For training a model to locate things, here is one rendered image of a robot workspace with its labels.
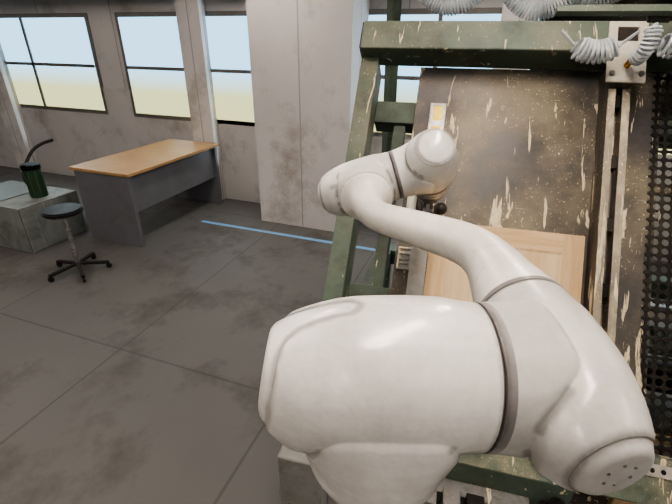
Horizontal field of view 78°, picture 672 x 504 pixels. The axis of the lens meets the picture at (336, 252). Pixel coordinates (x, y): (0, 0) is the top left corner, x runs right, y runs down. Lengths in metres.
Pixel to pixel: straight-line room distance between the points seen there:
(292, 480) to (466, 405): 0.90
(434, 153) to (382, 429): 0.57
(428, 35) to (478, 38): 0.15
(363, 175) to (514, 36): 0.85
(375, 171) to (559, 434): 0.58
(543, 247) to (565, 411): 1.02
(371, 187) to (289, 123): 3.66
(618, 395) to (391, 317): 0.17
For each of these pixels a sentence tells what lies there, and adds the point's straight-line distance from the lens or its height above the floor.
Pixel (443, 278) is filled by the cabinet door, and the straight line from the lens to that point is 1.31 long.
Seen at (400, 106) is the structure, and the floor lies 1.65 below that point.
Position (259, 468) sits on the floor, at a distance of 2.29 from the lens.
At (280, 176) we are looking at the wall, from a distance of 4.60.
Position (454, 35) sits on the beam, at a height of 1.87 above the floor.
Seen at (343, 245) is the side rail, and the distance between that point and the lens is 1.31.
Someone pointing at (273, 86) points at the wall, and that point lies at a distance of 4.45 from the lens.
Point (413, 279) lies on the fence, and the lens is 1.28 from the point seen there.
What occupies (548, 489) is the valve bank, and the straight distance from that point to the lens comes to 1.39.
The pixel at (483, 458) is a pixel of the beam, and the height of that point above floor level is 0.83.
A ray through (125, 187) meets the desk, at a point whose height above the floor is 0.62.
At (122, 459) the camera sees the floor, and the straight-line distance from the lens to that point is 2.51.
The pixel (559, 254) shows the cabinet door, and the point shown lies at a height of 1.30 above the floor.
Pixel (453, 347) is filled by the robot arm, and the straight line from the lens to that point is 0.34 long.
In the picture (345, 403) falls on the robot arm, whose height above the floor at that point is 1.60.
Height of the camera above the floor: 1.84
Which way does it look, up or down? 27 degrees down
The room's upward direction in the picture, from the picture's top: 1 degrees clockwise
